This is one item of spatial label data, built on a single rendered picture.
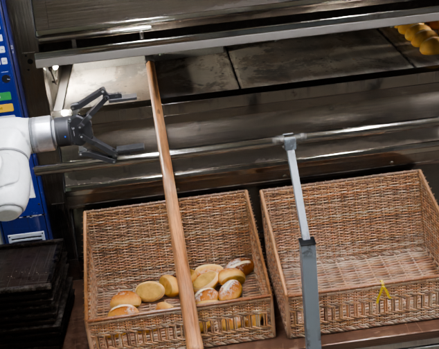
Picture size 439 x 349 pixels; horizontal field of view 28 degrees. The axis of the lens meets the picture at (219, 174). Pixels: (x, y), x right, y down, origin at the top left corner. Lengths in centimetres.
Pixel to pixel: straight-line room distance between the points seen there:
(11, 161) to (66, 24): 70
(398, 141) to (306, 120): 32
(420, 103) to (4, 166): 146
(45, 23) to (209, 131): 63
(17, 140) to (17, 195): 17
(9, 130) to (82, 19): 61
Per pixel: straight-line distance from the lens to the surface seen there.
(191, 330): 162
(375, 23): 264
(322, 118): 288
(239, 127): 284
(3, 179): 207
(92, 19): 268
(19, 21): 272
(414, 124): 253
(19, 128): 219
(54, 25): 269
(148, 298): 282
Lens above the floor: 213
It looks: 25 degrees down
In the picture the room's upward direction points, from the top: 6 degrees counter-clockwise
